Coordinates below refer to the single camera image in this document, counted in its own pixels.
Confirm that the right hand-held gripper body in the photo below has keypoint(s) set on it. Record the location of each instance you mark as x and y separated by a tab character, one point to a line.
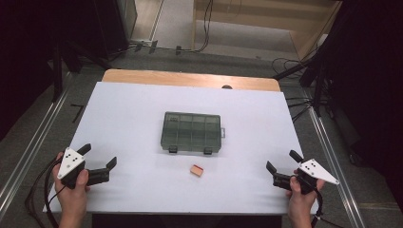
312	171

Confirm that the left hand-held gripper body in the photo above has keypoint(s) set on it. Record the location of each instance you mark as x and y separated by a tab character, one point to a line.
71	161

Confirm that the small orange block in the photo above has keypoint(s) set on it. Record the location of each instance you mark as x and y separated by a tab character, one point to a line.
196	170

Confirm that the transparent grey compartment box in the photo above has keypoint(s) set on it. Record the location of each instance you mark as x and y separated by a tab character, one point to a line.
190	132

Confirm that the person's right hand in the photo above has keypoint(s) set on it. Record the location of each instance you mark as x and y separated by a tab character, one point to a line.
301	202

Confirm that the person's left hand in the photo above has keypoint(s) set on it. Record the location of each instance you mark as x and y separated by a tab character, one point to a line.
73	198

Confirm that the white table board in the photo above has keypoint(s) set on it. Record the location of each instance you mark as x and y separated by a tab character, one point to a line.
142	126

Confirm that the black stand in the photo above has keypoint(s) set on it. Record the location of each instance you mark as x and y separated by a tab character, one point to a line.
58	72
316	82

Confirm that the dark round table grommet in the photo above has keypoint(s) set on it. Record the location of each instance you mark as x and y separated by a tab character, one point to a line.
226	87

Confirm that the black curtain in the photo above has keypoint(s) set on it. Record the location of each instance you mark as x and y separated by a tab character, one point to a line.
374	95
31	47

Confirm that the person's dark clothing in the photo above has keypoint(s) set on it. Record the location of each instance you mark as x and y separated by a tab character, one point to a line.
190	221

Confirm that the wooden cabinet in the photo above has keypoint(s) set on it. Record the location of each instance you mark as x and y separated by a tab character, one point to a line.
253	34

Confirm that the metal floor rail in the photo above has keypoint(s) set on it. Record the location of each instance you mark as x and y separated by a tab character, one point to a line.
339	177
34	145

